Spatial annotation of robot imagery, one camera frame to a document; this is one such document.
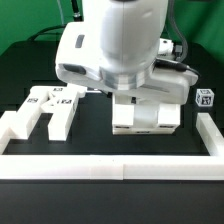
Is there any white chair seat part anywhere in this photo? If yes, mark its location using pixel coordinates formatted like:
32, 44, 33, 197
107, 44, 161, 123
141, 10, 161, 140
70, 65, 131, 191
112, 94, 176, 135

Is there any white U-shaped fence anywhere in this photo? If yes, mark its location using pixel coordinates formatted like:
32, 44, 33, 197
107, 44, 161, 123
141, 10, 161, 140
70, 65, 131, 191
0, 111, 224, 180

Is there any black cable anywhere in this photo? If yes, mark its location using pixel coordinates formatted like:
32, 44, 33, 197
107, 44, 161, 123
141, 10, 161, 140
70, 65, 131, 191
27, 0, 84, 42

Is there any grey thin cable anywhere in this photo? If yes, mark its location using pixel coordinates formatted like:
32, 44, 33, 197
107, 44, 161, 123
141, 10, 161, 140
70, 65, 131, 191
56, 0, 66, 28

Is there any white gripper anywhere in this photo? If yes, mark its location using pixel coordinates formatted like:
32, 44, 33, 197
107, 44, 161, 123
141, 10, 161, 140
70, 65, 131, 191
55, 22, 198, 104

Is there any white chair back frame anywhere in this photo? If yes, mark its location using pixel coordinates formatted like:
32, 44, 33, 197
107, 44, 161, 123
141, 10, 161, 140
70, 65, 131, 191
10, 84, 87, 141

